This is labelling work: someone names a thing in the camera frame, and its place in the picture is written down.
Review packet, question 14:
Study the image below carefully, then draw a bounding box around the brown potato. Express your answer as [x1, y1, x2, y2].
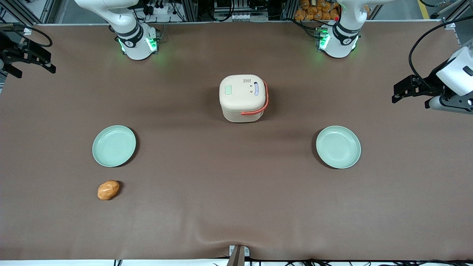
[97, 180, 120, 201]

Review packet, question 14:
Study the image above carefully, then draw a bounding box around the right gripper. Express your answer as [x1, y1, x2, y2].
[0, 31, 57, 74]

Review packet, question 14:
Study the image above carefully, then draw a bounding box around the beige rice cooker orange handle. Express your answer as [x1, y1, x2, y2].
[219, 74, 269, 123]

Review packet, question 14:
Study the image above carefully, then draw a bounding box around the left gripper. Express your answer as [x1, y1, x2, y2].
[392, 47, 473, 103]

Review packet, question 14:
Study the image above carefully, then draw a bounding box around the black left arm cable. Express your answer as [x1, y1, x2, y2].
[408, 16, 473, 89]

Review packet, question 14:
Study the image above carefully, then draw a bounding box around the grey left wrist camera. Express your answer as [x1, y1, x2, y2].
[425, 95, 473, 114]

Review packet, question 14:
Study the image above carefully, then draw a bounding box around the black electronics box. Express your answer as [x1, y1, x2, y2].
[214, 0, 269, 21]

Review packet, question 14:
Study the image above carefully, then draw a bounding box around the grey metal table bracket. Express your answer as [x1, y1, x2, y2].
[229, 245, 250, 266]

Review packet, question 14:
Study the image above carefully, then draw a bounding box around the white power strip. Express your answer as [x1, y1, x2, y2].
[145, 2, 173, 16]

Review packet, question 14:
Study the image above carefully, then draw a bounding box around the bag of orange bread rolls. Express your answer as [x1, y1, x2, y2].
[295, 0, 340, 21]

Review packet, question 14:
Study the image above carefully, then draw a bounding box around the brown table mat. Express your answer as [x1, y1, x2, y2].
[0, 23, 473, 261]

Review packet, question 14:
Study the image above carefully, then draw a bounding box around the pale green round plate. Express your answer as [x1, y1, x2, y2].
[316, 126, 362, 169]
[92, 125, 137, 168]

